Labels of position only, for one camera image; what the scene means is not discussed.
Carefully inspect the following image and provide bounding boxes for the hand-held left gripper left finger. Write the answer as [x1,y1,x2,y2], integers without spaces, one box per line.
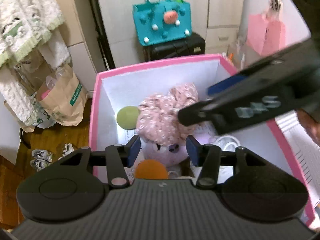
[60,135,141,188]

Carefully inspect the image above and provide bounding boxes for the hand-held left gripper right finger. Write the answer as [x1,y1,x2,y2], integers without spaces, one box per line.
[186,135,267,188]

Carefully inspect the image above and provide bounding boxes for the pink floral fabric cap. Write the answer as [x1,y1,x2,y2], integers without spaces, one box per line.
[136,82,199,147]

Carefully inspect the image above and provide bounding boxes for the person's right hand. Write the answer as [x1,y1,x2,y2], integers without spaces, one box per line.
[297,109,320,145]

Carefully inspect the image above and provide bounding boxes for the printed paper sheet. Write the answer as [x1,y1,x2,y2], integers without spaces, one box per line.
[124,129,140,143]

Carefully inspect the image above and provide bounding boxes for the black hair ties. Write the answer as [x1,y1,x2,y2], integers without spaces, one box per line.
[269,0,284,13]

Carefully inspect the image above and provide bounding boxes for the teal felt handbag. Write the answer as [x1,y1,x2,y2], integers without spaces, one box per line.
[132,0,193,47]

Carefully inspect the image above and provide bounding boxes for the green round plush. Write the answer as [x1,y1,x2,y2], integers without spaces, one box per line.
[117,106,140,130]

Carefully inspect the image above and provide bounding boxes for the orange makeup sponge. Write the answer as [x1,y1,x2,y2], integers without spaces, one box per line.
[135,159,168,180]

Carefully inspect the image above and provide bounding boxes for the white mesh bath pouf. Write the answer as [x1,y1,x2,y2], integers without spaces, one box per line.
[215,135,242,153]

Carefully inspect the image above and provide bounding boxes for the black coat rack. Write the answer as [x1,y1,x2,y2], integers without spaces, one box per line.
[19,127,32,149]

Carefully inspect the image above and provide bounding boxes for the plain brown paper bag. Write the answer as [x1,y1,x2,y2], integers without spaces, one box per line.
[4,97,35,133]

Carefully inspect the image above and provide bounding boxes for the beige wardrobe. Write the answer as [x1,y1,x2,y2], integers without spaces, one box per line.
[70,0,247,75]

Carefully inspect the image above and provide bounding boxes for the white plastic bag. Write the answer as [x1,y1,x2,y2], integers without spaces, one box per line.
[35,110,57,128]

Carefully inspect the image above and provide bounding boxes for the pink tote bag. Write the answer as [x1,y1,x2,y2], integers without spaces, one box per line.
[246,12,287,57]

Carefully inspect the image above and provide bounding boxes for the black suitcase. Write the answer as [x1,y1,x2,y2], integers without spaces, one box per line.
[142,32,206,62]

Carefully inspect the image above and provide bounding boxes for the brown paper bag green label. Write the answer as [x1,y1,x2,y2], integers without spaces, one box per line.
[37,64,88,127]

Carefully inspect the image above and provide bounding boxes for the cream and green fleece pajamas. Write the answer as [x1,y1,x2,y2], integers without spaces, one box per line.
[0,0,73,128]

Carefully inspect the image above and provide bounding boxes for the purple plush toy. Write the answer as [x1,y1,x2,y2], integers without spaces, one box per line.
[141,132,215,167]

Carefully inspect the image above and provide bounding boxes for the grey sneaker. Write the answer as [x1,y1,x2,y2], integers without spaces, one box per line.
[31,149,53,172]
[59,144,74,160]

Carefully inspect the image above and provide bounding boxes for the pink cardboard box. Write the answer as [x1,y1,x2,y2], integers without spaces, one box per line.
[89,53,317,228]

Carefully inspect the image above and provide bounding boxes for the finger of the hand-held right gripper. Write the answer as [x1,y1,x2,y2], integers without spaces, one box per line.
[177,87,250,135]
[207,39,320,97]

